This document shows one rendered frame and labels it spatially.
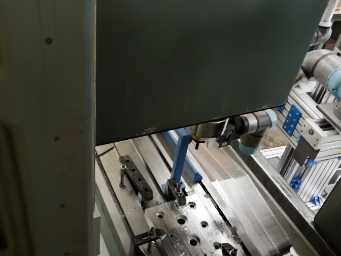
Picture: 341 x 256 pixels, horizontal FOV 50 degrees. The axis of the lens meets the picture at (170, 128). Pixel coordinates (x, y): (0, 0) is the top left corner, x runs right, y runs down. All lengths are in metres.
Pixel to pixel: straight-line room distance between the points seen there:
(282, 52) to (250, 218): 1.05
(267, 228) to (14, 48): 1.63
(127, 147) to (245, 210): 0.66
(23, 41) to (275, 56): 0.71
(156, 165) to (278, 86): 0.84
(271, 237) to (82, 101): 1.51
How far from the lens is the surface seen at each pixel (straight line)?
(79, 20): 0.46
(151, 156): 1.80
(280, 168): 2.61
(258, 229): 1.88
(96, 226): 0.96
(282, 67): 1.07
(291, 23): 1.00
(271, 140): 3.57
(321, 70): 1.50
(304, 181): 2.57
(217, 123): 1.13
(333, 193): 1.78
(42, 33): 0.46
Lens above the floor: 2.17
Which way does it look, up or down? 40 degrees down
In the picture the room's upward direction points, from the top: 10 degrees clockwise
